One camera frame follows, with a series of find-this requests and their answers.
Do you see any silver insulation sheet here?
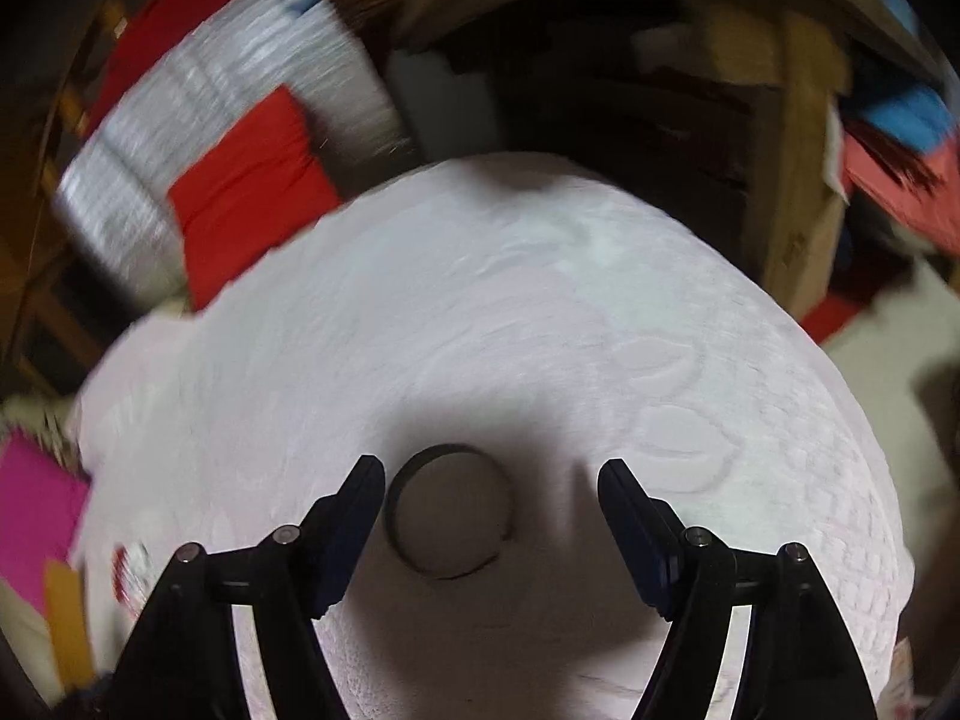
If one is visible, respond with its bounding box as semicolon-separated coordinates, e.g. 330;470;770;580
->
52;0;410;301

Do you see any white blanket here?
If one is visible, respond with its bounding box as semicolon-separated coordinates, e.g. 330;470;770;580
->
71;152;917;720

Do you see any wooden railing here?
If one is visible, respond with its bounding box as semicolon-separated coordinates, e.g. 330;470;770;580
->
0;0;173;391

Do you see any red patterned small object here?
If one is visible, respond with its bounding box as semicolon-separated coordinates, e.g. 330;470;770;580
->
111;540;152;602

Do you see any leaf patterned cloth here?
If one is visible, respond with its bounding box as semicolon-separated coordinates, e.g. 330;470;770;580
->
11;392;82;437

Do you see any red cloth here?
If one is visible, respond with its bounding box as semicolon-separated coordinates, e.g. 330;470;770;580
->
86;0;282;128

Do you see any wooden table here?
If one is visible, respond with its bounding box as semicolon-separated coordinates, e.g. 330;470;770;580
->
397;0;938;323

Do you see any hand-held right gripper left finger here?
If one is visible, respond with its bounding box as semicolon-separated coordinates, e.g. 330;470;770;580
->
90;454;387;720

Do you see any pink cushion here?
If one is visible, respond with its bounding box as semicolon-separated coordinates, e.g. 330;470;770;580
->
0;427;92;608

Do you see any orange box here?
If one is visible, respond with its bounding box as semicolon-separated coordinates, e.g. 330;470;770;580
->
43;559;95;691

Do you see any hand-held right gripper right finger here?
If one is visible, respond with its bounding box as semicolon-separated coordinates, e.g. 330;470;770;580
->
598;457;878;720

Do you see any red fabric pile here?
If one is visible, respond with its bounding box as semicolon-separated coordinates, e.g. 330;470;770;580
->
838;127;960;256

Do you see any red cushion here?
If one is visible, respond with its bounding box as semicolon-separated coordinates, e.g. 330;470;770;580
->
166;85;344;312

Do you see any brown bangle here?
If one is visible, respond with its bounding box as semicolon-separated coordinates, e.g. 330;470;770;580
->
385;444;517;581

